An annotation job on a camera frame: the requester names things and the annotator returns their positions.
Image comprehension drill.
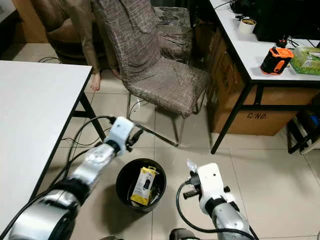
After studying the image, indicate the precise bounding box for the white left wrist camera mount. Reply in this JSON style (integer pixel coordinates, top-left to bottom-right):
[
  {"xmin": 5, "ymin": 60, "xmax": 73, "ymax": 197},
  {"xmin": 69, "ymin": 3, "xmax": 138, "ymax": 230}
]
[{"xmin": 109, "ymin": 116, "xmax": 136, "ymax": 151}]

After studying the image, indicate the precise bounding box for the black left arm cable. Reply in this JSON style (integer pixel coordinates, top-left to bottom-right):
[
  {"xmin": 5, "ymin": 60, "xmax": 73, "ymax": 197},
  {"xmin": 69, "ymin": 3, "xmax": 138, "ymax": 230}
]
[{"xmin": 30, "ymin": 115, "xmax": 117, "ymax": 223}]

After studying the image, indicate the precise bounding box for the orange black device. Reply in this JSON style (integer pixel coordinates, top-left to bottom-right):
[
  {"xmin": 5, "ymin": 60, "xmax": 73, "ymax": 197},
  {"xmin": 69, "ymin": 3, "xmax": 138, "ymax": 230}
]
[{"xmin": 260, "ymin": 46, "xmax": 295, "ymax": 76}]

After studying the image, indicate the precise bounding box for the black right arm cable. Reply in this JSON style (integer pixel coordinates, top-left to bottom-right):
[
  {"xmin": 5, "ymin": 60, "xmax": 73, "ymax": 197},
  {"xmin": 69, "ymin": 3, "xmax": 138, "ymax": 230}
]
[{"xmin": 175, "ymin": 181, "xmax": 256, "ymax": 238}]

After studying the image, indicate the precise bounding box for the black round rubbish bin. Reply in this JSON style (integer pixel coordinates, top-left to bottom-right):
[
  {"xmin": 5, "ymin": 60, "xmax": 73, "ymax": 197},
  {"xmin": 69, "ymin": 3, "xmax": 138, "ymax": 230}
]
[{"xmin": 116, "ymin": 158, "xmax": 167, "ymax": 214}]

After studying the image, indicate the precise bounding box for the brown cardboard box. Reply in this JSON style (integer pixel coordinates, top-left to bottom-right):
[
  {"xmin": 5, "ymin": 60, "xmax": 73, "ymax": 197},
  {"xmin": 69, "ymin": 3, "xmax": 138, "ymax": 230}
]
[{"xmin": 195, "ymin": 20, "xmax": 320, "ymax": 137}]

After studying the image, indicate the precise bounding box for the white desk black frame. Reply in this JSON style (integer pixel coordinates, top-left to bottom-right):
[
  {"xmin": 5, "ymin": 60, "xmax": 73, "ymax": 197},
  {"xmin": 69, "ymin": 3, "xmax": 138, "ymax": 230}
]
[{"xmin": 209, "ymin": 0, "xmax": 320, "ymax": 155}]

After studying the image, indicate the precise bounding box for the grey patterned chair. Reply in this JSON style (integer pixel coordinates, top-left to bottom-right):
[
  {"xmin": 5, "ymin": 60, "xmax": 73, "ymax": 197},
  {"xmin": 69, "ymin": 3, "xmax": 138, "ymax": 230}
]
[{"xmin": 152, "ymin": 6, "xmax": 193, "ymax": 63}]

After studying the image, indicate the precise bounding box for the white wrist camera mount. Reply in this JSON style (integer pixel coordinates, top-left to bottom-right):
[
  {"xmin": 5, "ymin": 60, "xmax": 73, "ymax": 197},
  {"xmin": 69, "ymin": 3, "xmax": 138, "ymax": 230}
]
[
  {"xmin": 196, "ymin": 162, "xmax": 226, "ymax": 213},
  {"xmin": 109, "ymin": 116, "xmax": 136, "ymax": 151}
]

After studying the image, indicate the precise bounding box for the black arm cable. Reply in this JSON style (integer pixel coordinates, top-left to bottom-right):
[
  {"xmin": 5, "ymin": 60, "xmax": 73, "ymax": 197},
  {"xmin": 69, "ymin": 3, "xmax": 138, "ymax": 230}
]
[
  {"xmin": 30, "ymin": 115, "xmax": 117, "ymax": 223},
  {"xmin": 175, "ymin": 181, "xmax": 256, "ymax": 238}
]

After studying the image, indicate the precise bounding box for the yellow power bank box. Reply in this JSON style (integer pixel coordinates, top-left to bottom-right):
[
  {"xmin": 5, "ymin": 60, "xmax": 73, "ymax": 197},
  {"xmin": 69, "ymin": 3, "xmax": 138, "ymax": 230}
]
[{"xmin": 130, "ymin": 166, "xmax": 158, "ymax": 206}]

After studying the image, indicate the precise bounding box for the chair with brown patterned cover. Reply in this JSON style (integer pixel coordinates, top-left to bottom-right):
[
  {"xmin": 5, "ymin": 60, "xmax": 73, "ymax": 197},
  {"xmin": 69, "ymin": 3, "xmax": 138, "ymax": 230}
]
[{"xmin": 92, "ymin": 0, "xmax": 211, "ymax": 147}]

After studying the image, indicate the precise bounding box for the white table black frame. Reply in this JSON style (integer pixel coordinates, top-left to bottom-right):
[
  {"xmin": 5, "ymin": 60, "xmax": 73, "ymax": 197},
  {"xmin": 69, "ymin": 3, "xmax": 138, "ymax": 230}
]
[{"xmin": 0, "ymin": 60, "xmax": 107, "ymax": 240}]

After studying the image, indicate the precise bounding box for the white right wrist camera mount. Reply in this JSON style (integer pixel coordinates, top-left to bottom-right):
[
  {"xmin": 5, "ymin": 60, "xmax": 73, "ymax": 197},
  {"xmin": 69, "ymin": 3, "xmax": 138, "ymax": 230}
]
[{"xmin": 196, "ymin": 162, "xmax": 226, "ymax": 213}]

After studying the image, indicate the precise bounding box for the person in brown clothes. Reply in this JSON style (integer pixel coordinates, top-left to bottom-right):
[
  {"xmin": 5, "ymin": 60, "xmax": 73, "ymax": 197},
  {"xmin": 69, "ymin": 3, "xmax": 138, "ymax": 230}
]
[{"xmin": 62, "ymin": 0, "xmax": 123, "ymax": 92}]

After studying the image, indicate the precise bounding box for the black red connector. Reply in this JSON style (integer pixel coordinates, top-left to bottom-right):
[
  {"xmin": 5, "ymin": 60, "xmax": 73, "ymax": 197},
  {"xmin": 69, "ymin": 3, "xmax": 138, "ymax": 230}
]
[{"xmin": 276, "ymin": 35, "xmax": 292, "ymax": 48}]

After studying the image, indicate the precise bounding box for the green tissue box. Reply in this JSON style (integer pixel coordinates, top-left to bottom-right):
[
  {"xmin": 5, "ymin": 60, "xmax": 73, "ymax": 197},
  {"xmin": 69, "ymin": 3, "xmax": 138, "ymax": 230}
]
[{"xmin": 290, "ymin": 46, "xmax": 320, "ymax": 76}]

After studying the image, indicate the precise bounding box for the black bulky device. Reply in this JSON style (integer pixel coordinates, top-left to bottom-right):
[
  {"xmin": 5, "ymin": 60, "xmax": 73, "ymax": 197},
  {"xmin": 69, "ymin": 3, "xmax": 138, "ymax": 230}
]
[{"xmin": 230, "ymin": 0, "xmax": 320, "ymax": 42}]

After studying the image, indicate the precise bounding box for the black metal rack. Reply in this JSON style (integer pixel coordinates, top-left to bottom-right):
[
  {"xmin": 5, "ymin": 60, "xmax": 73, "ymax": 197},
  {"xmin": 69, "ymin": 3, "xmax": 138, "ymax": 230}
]
[{"xmin": 286, "ymin": 107, "xmax": 320, "ymax": 155}]

